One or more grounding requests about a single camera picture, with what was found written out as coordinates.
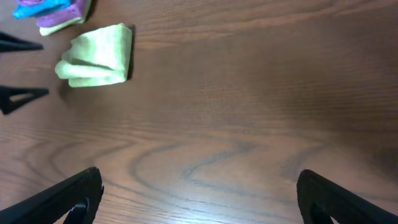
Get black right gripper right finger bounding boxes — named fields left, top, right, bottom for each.
left=297, top=169, right=397, bottom=224

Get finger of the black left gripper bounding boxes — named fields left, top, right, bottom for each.
left=0, top=85, right=50, bottom=116
left=1, top=32, right=44, bottom=52

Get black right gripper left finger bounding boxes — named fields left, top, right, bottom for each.
left=1, top=167, right=104, bottom=224

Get light green microfiber cloth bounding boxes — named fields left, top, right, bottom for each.
left=55, top=24, right=134, bottom=88

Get bottom folded green cloth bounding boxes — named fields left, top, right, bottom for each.
left=39, top=19, right=84, bottom=36

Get top folded purple cloth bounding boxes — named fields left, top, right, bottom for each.
left=17, top=0, right=44, bottom=7

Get folded purple cloth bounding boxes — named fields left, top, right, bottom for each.
left=17, top=0, right=44, bottom=7
left=37, top=0, right=91, bottom=28

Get folded blue cloth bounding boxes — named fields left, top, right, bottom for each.
left=13, top=0, right=72, bottom=19

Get lower folded purple cloth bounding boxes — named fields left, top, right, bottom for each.
left=37, top=0, right=91, bottom=28

